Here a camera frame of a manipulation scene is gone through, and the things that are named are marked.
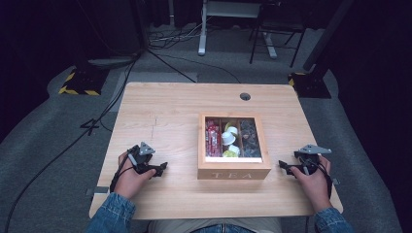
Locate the person's left hand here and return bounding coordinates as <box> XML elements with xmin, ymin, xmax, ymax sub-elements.
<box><xmin>114</xmin><ymin>150</ymin><xmax>157</xmax><ymax>200</ymax></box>

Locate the bundle of floor cables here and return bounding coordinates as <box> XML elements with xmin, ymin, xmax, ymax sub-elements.
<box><xmin>148</xmin><ymin>22</ymin><xmax>203</xmax><ymax>50</ymax></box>

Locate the yellow-black striped stand base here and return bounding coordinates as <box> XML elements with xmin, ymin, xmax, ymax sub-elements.
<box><xmin>57</xmin><ymin>66</ymin><xmax>110</xmax><ymax>97</ymax></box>
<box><xmin>288</xmin><ymin>71</ymin><xmax>332</xmax><ymax>100</ymax></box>

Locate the wooden box with glass lid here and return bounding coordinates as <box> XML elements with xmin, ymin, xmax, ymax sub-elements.
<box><xmin>196</xmin><ymin>112</ymin><xmax>272</xmax><ymax>181</ymax></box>

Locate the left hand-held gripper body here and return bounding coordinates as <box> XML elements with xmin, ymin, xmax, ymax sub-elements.
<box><xmin>126</xmin><ymin>141</ymin><xmax>156</xmax><ymax>176</ymax></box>

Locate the white desk leg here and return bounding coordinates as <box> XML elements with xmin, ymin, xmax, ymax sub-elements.
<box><xmin>197</xmin><ymin>0</ymin><xmax>209</xmax><ymax>56</ymax></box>
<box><xmin>262</xmin><ymin>31</ymin><xmax>279</xmax><ymax>59</ymax></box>

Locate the pile of dark packets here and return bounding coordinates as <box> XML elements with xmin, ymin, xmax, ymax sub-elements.
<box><xmin>240</xmin><ymin>118</ymin><xmax>262</xmax><ymax>158</ymax></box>

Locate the black slanted pole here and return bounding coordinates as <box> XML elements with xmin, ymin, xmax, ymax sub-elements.
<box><xmin>302</xmin><ymin>0</ymin><xmax>356</xmax><ymax>72</ymax></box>

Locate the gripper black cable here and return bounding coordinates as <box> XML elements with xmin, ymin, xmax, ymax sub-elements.
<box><xmin>109</xmin><ymin>154</ymin><xmax>137</xmax><ymax>194</ymax></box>
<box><xmin>302</xmin><ymin>154</ymin><xmax>334</xmax><ymax>199</ymax></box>

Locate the person's right hand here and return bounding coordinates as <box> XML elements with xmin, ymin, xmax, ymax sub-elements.
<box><xmin>290</xmin><ymin>154</ymin><xmax>333</xmax><ymax>214</ymax></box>

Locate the black chair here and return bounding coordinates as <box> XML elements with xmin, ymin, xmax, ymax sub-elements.
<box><xmin>248</xmin><ymin>0</ymin><xmax>307</xmax><ymax>68</ymax></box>

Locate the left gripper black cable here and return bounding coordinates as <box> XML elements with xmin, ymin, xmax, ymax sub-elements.
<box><xmin>109</xmin><ymin>154</ymin><xmax>137</xmax><ymax>194</ymax></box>

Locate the long black floor cable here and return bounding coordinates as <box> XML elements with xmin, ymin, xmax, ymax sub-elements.
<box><xmin>3</xmin><ymin>52</ymin><xmax>142</xmax><ymax>233</ymax></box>

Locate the person's lap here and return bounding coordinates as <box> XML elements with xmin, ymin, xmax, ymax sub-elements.
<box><xmin>148</xmin><ymin>216</ymin><xmax>284</xmax><ymax>233</ymax></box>

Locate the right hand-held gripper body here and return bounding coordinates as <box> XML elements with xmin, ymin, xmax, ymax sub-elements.
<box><xmin>292</xmin><ymin>144</ymin><xmax>332</xmax><ymax>176</ymax></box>

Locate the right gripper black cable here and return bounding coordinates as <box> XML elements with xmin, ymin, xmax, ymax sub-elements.
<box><xmin>302</xmin><ymin>154</ymin><xmax>334</xmax><ymax>199</ymax></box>

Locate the row of red sachets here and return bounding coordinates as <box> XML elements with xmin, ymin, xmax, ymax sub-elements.
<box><xmin>205</xmin><ymin>118</ymin><xmax>223</xmax><ymax>158</ymax></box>

